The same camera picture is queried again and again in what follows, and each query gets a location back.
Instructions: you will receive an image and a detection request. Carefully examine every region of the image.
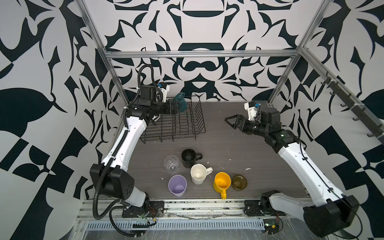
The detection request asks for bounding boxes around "green mug white inside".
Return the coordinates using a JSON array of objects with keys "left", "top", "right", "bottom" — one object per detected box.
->
[{"left": 174, "top": 92, "right": 187, "bottom": 113}]

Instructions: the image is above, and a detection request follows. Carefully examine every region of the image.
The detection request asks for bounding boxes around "black wire dish rack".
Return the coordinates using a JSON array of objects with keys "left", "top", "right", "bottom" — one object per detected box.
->
[{"left": 140, "top": 94, "right": 206, "bottom": 143}]

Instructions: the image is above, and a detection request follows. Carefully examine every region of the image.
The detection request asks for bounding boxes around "cream white ceramic mug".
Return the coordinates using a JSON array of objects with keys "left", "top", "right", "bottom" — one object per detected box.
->
[{"left": 190, "top": 164, "right": 213, "bottom": 185}]

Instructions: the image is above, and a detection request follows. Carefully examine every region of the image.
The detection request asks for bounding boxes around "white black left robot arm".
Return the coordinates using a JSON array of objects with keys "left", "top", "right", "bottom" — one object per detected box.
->
[{"left": 90, "top": 80, "right": 187, "bottom": 238}]

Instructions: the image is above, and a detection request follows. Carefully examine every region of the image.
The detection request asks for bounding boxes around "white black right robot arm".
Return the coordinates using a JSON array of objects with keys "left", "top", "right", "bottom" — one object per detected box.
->
[{"left": 225, "top": 102, "right": 360, "bottom": 238}]

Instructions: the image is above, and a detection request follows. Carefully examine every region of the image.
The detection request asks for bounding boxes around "black ceramic mug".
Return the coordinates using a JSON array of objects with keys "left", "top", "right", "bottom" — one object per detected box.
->
[{"left": 182, "top": 149, "right": 203, "bottom": 169}]

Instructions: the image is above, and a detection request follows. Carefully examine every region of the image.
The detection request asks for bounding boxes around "clear glass cup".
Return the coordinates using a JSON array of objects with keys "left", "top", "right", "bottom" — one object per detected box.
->
[{"left": 164, "top": 155, "right": 180, "bottom": 175}]

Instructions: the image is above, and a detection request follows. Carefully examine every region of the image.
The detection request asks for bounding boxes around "olive tinted glass cup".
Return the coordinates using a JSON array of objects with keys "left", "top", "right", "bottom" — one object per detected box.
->
[{"left": 232, "top": 175, "right": 248, "bottom": 191}]

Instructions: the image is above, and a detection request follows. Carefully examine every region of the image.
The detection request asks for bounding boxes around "yellow ceramic mug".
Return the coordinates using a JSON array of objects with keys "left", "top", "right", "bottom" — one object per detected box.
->
[{"left": 213, "top": 172, "right": 232, "bottom": 200}]

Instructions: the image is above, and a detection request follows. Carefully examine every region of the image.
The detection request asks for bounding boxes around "lilac plastic cup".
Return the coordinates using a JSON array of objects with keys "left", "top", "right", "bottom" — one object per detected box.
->
[{"left": 168, "top": 175, "right": 188, "bottom": 197}]

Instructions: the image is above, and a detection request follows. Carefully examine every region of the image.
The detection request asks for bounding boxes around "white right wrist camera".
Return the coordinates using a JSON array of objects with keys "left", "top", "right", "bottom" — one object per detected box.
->
[{"left": 244, "top": 102, "right": 260, "bottom": 121}]

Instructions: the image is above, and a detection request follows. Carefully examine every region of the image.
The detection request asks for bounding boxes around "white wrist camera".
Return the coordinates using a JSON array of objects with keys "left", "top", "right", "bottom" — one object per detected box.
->
[
  {"left": 158, "top": 83, "right": 170, "bottom": 94},
  {"left": 244, "top": 102, "right": 260, "bottom": 121}
]

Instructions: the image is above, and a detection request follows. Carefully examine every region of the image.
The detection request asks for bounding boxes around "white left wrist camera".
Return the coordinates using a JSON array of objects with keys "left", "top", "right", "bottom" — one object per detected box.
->
[{"left": 158, "top": 83, "right": 170, "bottom": 94}]

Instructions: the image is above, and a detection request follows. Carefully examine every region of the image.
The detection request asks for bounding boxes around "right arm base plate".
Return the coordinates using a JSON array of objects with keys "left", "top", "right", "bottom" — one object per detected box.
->
[{"left": 244, "top": 200, "right": 286, "bottom": 217}]

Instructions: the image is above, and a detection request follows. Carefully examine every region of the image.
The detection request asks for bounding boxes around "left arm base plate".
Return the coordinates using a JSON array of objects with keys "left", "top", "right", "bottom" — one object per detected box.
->
[{"left": 122, "top": 201, "right": 165, "bottom": 218}]

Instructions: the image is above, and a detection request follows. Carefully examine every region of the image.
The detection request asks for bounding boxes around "black wall hook rail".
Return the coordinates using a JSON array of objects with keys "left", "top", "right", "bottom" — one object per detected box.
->
[{"left": 322, "top": 71, "right": 384, "bottom": 145}]

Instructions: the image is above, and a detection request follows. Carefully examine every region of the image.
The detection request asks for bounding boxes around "white slotted cable duct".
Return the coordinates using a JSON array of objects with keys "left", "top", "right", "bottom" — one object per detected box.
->
[{"left": 86, "top": 218, "right": 266, "bottom": 231}]

